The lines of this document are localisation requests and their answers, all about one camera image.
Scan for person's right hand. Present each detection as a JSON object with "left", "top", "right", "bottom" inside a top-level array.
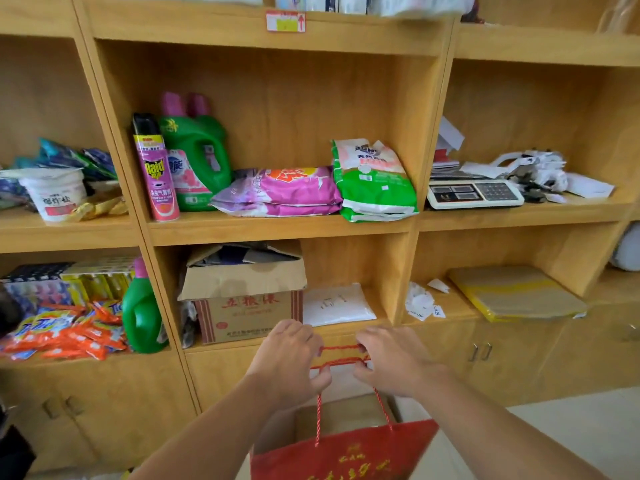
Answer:
[{"left": 352, "top": 325, "right": 446, "bottom": 398}]

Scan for person's left hand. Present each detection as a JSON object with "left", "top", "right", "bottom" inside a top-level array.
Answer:
[{"left": 243, "top": 319, "right": 333, "bottom": 411}]

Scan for red paper bag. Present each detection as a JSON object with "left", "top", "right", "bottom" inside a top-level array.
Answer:
[{"left": 249, "top": 343, "right": 440, "bottom": 480}]

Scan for person's right forearm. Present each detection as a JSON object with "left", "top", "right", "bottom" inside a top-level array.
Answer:
[{"left": 405, "top": 367, "right": 609, "bottom": 480}]

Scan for person's left forearm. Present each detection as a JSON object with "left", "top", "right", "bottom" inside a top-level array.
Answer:
[{"left": 131, "top": 374, "right": 301, "bottom": 480}]

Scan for crumpled white paper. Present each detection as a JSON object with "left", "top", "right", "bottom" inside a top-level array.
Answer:
[{"left": 405, "top": 278, "right": 451, "bottom": 323}]

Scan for pink purple detergent bag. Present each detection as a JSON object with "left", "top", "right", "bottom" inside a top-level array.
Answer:
[{"left": 209, "top": 166, "right": 343, "bottom": 218}]

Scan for green white powder bag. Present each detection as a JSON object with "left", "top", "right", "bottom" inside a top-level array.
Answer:
[{"left": 331, "top": 138, "right": 419, "bottom": 223}]

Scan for open cardboard box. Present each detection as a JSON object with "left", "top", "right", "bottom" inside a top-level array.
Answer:
[{"left": 177, "top": 240, "right": 309, "bottom": 345}]

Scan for flat white plastic packet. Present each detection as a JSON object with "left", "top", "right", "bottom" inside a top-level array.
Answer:
[{"left": 302, "top": 283, "right": 377, "bottom": 328}]

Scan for yellow brown padded envelope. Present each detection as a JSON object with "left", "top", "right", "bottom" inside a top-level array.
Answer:
[{"left": 446, "top": 265, "right": 589, "bottom": 324}]

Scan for green detergent bottle pink cap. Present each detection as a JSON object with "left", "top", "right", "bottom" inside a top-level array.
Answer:
[
  {"left": 159, "top": 92, "right": 233, "bottom": 213},
  {"left": 187, "top": 93, "right": 229, "bottom": 145},
  {"left": 121, "top": 257, "right": 170, "bottom": 355}
]

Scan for white electronic scale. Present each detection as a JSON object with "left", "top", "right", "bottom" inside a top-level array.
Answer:
[{"left": 426, "top": 178, "right": 525, "bottom": 211}]

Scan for row of yellow green packets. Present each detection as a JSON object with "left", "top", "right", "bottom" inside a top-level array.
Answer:
[{"left": 61, "top": 257, "right": 137, "bottom": 305}]

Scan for pile of orange packets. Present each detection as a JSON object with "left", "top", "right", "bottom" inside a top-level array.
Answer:
[{"left": 0, "top": 300, "right": 129, "bottom": 361}]

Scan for pink spray can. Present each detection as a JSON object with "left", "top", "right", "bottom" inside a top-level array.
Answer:
[{"left": 131, "top": 113, "right": 181, "bottom": 223}]

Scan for stack of paper sheets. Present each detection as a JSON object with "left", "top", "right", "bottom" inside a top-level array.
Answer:
[{"left": 431, "top": 116, "right": 509, "bottom": 181}]

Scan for pile of yellow packets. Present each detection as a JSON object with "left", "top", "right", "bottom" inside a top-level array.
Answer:
[{"left": 69, "top": 180, "right": 129, "bottom": 221}]

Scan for pile of white tags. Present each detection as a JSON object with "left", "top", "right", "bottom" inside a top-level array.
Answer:
[{"left": 489, "top": 149, "right": 571, "bottom": 205}]

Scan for row of blue pink packets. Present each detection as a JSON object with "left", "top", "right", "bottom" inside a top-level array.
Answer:
[{"left": 0, "top": 262, "right": 76, "bottom": 321}]

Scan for white envelope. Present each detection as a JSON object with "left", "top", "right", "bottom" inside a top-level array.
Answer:
[{"left": 565, "top": 172, "right": 616, "bottom": 199}]

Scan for wooden shelf cabinet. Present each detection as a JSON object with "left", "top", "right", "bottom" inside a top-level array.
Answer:
[{"left": 0, "top": 0, "right": 640, "bottom": 475}]

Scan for white plastic tub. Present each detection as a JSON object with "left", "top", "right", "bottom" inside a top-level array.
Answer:
[{"left": 0, "top": 167, "right": 89, "bottom": 225}]

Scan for pile of blue packets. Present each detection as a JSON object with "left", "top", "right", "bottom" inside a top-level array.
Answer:
[{"left": 0, "top": 138, "right": 119, "bottom": 211}]

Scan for red white shelf label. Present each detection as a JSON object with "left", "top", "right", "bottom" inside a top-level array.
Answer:
[{"left": 265, "top": 9, "right": 307, "bottom": 33}]

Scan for white plastic packets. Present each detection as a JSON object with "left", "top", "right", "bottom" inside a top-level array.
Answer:
[{"left": 367, "top": 0, "right": 476, "bottom": 18}]

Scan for row of small white boxes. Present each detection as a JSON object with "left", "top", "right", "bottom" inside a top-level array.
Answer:
[{"left": 273, "top": 0, "right": 369, "bottom": 15}]

